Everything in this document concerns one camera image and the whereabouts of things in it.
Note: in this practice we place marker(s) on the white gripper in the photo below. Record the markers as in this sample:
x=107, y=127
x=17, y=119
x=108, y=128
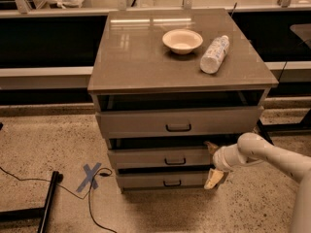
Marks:
x=219, y=159

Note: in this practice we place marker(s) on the grey drawer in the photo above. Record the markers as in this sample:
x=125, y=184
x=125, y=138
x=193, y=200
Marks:
x=170, y=179
x=159, y=157
x=177, y=122

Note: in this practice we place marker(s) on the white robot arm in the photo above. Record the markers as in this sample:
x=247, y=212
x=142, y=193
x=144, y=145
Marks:
x=253, y=146

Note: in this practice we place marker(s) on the grey bottom drawer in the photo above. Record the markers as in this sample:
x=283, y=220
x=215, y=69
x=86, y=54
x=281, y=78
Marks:
x=170, y=179

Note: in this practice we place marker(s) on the grey drawer cabinet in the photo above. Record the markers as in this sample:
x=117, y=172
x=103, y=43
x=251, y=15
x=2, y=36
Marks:
x=135, y=71

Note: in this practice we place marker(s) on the grey top drawer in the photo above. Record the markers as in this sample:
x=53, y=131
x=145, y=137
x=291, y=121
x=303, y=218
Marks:
x=177, y=122

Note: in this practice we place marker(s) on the black stand leg right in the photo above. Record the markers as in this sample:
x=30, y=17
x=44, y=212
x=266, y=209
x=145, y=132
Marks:
x=263, y=132

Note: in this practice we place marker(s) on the black stand leg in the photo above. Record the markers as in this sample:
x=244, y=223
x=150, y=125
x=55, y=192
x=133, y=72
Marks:
x=263, y=132
x=42, y=213

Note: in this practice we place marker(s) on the clear plastic water bottle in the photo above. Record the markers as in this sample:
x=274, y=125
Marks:
x=213, y=58

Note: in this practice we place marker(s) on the blue tape cross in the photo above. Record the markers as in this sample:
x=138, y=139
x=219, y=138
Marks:
x=90, y=172

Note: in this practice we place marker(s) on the white paper bowl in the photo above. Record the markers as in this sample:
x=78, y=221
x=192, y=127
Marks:
x=182, y=41

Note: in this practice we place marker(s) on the black stand leg left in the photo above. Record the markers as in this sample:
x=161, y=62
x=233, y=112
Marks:
x=42, y=213

